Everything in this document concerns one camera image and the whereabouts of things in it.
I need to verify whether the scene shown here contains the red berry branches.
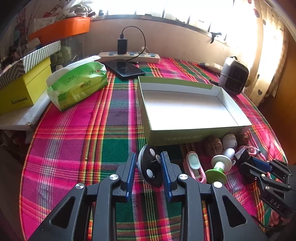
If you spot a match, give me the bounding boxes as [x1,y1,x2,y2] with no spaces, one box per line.
[13,0,41,43]

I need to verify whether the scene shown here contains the white plug with cable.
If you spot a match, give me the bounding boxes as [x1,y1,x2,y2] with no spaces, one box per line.
[139,46,150,54]

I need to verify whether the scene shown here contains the black oval disc with buttons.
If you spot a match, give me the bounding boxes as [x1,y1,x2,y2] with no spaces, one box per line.
[137,144,163,188]

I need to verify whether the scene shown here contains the green white cardboard box tray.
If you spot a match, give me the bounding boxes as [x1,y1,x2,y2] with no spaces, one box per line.
[137,76,252,146]

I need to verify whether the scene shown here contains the black rectangular device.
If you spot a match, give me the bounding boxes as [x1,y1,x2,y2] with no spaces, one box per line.
[234,148,254,174]

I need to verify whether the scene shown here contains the orange plastic bin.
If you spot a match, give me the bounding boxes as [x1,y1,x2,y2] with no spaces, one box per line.
[28,17,91,45]

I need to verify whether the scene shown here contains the grey white tube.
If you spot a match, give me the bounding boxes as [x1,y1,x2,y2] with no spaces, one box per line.
[200,62,223,73]

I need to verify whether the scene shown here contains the striped grey white box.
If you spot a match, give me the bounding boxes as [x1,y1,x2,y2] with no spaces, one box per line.
[0,40,61,89]

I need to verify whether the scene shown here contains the small grey desk heater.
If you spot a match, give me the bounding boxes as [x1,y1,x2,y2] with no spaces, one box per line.
[218,56,249,95]

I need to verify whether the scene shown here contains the plaid pink green cloth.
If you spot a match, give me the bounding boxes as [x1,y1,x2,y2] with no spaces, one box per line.
[20,57,287,240]

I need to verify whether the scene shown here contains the brown walnut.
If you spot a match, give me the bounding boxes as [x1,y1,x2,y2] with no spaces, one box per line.
[236,133,250,147]
[203,137,223,158]

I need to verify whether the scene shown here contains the pink clip with mint cap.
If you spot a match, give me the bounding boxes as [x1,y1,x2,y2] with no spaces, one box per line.
[183,151,207,184]

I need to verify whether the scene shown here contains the white round knob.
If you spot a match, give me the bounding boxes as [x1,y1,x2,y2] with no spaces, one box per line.
[222,134,237,160]

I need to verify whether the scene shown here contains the white flat package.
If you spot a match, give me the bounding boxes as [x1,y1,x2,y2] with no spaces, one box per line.
[0,90,50,131]

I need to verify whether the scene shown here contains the black charger cable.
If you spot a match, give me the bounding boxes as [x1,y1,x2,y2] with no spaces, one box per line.
[121,26,151,64]

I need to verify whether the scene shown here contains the heart pattern curtain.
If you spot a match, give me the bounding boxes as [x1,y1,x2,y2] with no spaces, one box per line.
[244,1,289,106]

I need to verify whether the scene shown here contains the black charger adapter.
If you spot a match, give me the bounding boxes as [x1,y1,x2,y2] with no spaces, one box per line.
[117,34,127,55]

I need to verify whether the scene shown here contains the pink carabiner clip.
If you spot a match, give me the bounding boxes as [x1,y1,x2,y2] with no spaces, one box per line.
[239,145,266,161]

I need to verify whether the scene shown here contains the yellow cardboard box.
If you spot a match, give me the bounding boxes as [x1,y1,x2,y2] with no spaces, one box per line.
[0,58,52,114]

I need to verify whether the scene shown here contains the black window latch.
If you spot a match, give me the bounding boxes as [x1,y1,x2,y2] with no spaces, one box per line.
[210,32,222,44]

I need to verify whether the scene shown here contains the green white spool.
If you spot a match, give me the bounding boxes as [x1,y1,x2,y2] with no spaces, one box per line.
[205,155,232,185]

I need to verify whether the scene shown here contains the green tissue pack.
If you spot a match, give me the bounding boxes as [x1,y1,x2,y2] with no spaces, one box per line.
[46,55,108,111]

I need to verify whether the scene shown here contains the black smartphone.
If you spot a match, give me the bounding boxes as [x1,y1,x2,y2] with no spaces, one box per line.
[104,60,145,79]

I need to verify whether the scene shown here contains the white power strip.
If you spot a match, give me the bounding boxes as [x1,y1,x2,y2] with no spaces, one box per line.
[98,52,160,64]

